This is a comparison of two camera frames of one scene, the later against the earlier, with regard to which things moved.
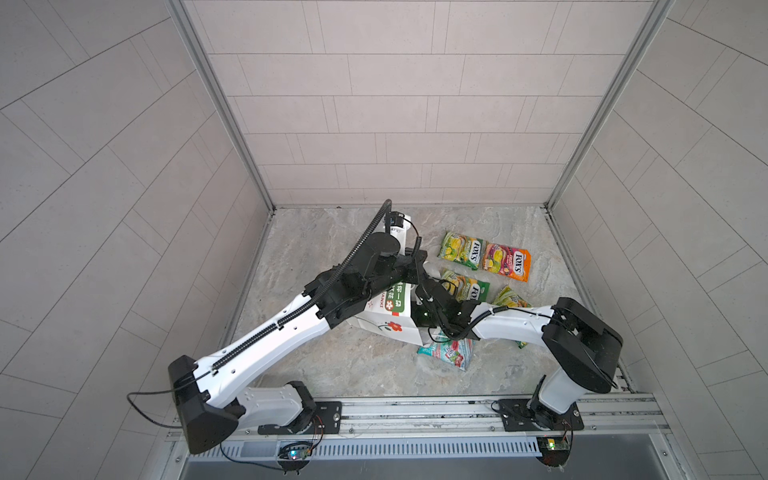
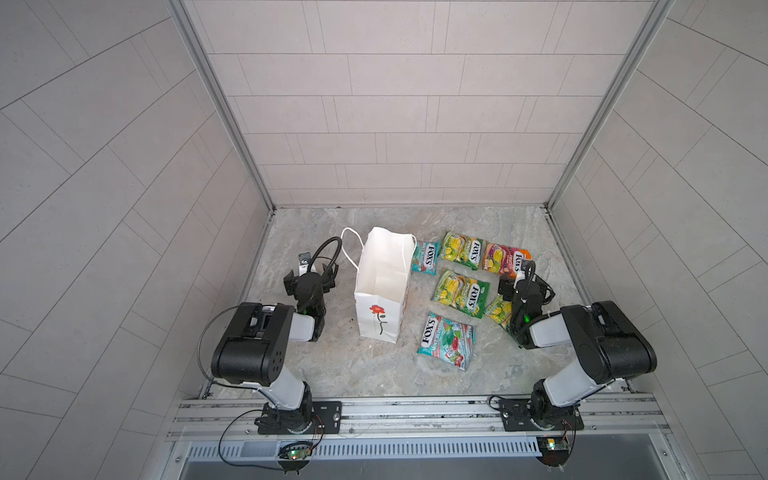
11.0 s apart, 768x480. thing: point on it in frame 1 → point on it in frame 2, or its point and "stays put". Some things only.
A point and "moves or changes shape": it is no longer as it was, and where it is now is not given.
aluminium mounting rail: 477,418 stays put
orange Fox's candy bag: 508,261 stays put
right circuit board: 555,450 stays put
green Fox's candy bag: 468,289 stays put
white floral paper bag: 389,312 moves or changes shape
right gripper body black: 422,317 → 509,293
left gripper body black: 401,271 → 323,282
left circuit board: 295,451 stays put
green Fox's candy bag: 463,249 stays put
